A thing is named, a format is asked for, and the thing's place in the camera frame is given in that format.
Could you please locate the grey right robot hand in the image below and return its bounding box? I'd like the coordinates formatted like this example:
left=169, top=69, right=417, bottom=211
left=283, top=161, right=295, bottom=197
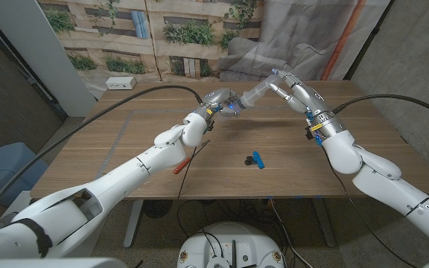
left=268, top=68, right=346, bottom=141

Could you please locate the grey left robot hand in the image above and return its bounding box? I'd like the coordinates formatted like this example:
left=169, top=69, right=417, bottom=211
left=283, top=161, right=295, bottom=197
left=194, top=87, right=245, bottom=124

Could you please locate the large clear plastic syringe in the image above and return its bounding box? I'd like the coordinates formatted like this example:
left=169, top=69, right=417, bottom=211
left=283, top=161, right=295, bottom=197
left=217, top=74, right=285, bottom=118

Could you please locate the blue and black binder clip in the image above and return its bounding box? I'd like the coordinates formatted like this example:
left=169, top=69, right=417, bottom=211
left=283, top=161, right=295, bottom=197
left=244, top=150, right=266, bottom=170

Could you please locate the printed fabric backdrop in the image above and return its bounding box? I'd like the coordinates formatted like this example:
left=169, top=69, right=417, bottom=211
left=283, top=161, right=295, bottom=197
left=37, top=0, right=393, bottom=100

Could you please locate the black backdrop stand pole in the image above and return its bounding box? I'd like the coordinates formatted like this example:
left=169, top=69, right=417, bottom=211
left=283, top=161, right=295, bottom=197
left=343, top=0, right=396, bottom=81

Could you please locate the white power strip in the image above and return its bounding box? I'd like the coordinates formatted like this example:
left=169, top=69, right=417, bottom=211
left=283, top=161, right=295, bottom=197
left=105, top=76, right=137, bottom=91

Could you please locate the black round floor object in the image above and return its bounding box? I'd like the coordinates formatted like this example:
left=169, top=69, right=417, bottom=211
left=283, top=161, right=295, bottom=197
left=142, top=200, right=174, bottom=219

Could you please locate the grey table leg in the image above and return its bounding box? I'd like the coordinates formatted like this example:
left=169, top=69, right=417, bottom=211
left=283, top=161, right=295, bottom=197
left=123, top=200, right=144, bottom=249
left=313, top=197, right=337, bottom=249

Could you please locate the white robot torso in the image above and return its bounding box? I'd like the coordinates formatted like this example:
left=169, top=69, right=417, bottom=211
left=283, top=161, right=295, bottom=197
left=176, top=221, right=286, bottom=268

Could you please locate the white column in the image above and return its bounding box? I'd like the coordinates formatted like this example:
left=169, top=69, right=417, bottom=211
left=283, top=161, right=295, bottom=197
left=0, top=0, right=98, bottom=118

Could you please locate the blue-grey bin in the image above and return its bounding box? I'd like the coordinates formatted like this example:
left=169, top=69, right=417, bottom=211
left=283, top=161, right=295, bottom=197
left=0, top=141, right=48, bottom=205

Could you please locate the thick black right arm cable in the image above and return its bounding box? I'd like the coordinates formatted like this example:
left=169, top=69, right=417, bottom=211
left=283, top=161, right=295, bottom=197
left=331, top=93, right=429, bottom=123

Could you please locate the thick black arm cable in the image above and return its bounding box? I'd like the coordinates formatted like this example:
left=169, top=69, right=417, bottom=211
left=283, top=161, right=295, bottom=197
left=0, top=85, right=204, bottom=228
left=331, top=93, right=429, bottom=123

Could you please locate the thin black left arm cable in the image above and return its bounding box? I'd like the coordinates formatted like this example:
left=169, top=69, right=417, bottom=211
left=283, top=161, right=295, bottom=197
left=177, top=147, right=197, bottom=200

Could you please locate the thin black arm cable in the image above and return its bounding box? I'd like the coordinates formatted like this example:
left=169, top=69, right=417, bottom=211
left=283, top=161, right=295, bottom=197
left=321, top=147, right=409, bottom=268
left=177, top=147, right=197, bottom=200

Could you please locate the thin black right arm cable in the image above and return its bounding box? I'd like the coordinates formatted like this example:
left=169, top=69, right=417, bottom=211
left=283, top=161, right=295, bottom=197
left=321, top=147, right=409, bottom=268

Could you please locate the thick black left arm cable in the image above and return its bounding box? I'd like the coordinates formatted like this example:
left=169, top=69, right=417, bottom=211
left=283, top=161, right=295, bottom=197
left=0, top=85, right=204, bottom=228

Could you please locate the grey floor cable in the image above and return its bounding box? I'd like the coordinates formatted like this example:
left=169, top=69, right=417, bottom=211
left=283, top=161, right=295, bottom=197
left=269, top=199, right=305, bottom=268

